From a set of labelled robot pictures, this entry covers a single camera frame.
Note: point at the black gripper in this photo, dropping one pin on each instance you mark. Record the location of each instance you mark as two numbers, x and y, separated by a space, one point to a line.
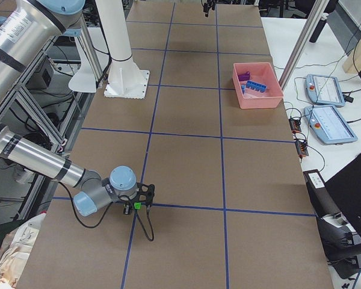
127 209
207 6

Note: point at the purple block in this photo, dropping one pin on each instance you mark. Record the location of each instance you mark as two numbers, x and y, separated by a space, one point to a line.
244 76

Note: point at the long blue block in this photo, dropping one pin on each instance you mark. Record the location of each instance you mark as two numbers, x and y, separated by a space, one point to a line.
256 86

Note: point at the green block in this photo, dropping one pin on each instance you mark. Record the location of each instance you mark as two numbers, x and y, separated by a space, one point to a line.
137 205

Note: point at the pink plastic box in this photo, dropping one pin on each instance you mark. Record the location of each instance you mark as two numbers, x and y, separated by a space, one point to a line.
262 73

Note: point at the upper teach pendant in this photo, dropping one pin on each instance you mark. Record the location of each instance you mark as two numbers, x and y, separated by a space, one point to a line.
324 90

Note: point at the teach pendant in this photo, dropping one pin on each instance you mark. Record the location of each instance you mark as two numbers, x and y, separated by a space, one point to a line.
324 90
328 125

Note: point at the lower teach pendant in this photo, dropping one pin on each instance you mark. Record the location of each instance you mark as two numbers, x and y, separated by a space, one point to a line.
328 125

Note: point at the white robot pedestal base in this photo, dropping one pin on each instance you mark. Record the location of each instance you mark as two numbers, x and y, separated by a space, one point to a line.
125 79

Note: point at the aluminium frame post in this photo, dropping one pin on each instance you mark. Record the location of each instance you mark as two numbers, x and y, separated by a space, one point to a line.
312 21

